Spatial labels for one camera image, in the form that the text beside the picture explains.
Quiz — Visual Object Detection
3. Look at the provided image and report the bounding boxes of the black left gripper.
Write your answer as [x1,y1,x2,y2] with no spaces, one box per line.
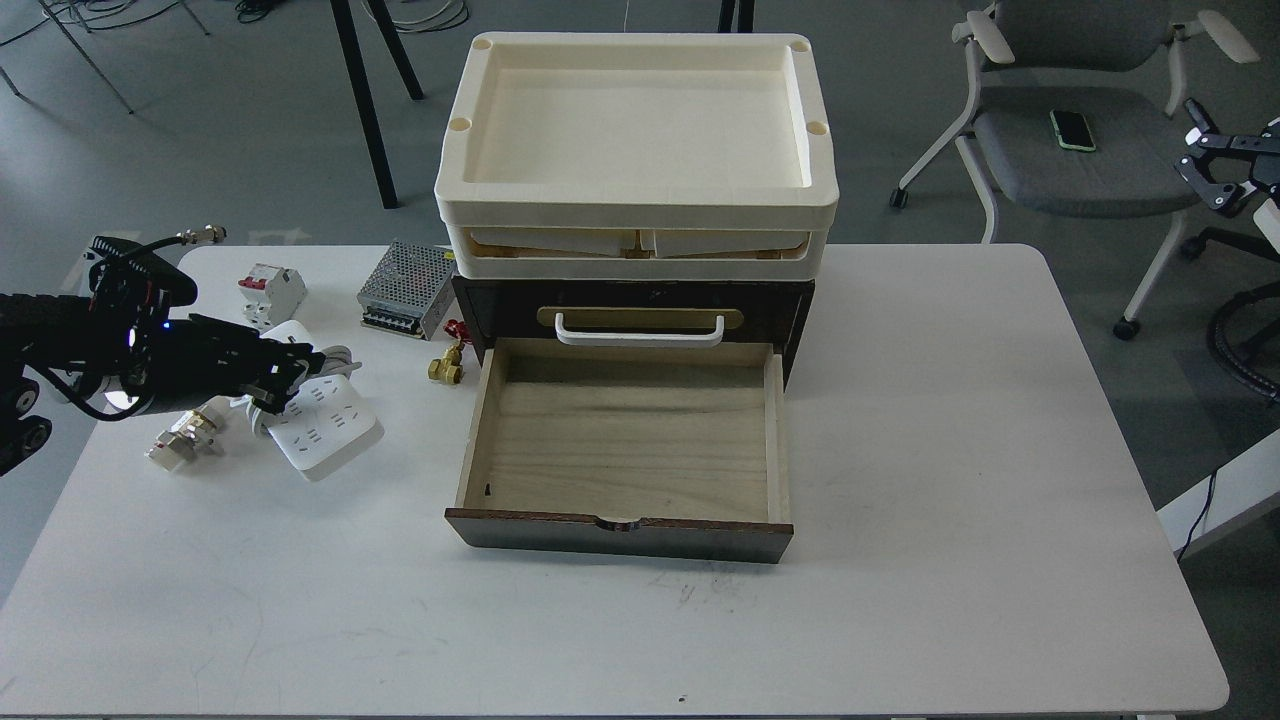
[84,236,325,419]

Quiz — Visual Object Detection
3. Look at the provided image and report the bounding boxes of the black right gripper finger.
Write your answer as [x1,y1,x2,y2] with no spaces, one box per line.
[1174,97,1280,218]

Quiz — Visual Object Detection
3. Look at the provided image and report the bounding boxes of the white power strip with cable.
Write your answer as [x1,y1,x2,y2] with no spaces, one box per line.
[230,345,385,480]

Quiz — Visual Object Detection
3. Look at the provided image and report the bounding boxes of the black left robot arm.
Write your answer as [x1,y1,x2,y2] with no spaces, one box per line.
[1,225,326,471]

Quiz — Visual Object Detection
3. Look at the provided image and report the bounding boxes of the white circuit breaker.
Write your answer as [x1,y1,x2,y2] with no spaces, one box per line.
[237,263,307,331]

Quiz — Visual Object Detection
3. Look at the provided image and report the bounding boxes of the white and chrome pipe valve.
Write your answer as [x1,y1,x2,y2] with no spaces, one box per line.
[145,396,230,471]

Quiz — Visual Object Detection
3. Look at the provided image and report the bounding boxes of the metal mesh power supply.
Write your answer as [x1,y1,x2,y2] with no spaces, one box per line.
[357,242,457,340]

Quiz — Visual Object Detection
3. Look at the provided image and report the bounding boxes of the green-cased smartphone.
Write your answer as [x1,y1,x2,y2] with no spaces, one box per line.
[1050,109,1096,152]

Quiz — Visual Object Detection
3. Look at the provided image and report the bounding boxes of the grey office chair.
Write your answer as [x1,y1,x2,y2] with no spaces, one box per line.
[890,1,1260,341]

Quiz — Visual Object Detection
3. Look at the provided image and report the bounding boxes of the cream plastic tray lower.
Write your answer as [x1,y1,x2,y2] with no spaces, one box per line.
[447,225,828,281]

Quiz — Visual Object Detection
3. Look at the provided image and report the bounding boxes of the cream plastic tray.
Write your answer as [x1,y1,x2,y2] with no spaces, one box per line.
[435,32,838,231]
[447,225,828,281]

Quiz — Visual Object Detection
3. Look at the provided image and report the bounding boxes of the white desk corner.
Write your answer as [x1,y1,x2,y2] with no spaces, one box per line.
[1158,430,1279,559]

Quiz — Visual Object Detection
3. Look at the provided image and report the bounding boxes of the black table legs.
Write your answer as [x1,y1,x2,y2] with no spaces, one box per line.
[328,0,424,211]

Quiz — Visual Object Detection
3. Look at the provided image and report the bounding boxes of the cream plastic tray top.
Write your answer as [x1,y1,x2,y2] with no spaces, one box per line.
[435,32,838,231]

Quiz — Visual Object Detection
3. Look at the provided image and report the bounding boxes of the open wooden drawer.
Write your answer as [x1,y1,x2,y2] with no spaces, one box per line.
[445,338,794,564]

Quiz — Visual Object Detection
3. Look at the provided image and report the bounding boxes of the brass valve red handle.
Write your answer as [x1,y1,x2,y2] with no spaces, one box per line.
[428,319,472,386]

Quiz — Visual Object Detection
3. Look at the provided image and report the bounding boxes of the black corrugated cable hose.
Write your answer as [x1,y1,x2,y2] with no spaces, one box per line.
[1180,228,1280,406]

